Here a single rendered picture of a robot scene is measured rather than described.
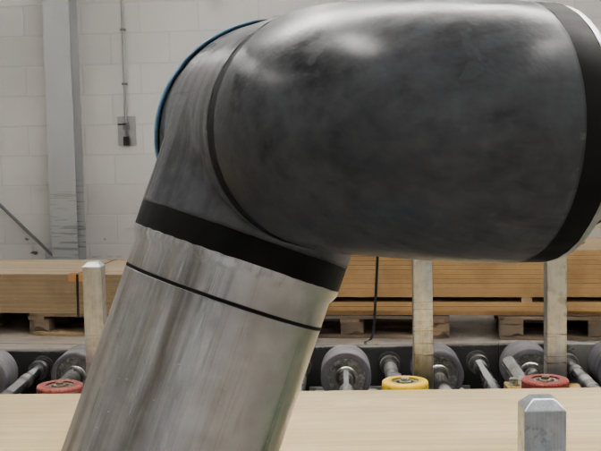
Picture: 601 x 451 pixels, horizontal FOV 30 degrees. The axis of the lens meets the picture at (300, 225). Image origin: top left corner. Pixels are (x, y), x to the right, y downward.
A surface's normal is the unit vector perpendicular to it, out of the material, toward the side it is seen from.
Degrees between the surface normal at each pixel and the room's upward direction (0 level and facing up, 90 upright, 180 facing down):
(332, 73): 69
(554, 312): 90
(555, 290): 90
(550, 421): 90
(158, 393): 79
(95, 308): 90
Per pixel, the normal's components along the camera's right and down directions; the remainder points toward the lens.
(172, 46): -0.15, 0.10
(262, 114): -0.67, -0.10
